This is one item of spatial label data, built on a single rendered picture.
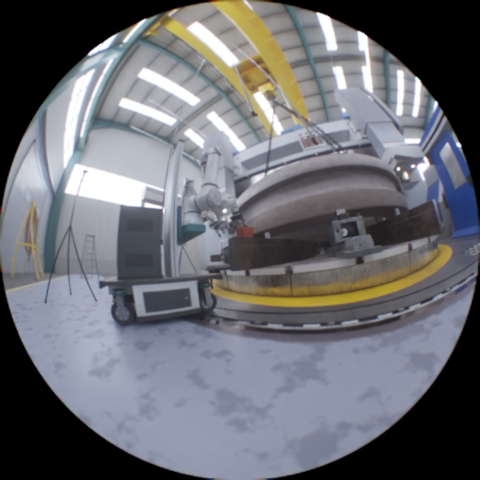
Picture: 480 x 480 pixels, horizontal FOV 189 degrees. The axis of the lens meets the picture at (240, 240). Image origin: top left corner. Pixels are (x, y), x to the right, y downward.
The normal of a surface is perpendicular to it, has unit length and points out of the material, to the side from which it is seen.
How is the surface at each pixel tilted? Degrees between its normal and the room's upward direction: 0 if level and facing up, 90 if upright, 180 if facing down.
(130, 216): 90
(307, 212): 90
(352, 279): 90
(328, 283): 90
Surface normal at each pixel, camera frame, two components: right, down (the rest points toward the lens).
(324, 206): -0.54, -0.08
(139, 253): 0.64, -0.18
